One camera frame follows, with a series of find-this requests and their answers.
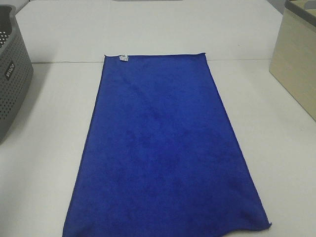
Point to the blue microfibre towel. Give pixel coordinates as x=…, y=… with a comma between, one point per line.
x=161, y=158

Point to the beige storage box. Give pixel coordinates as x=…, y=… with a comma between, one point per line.
x=293, y=62

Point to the grey perforated plastic basket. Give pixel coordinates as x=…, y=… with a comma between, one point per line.
x=16, y=70

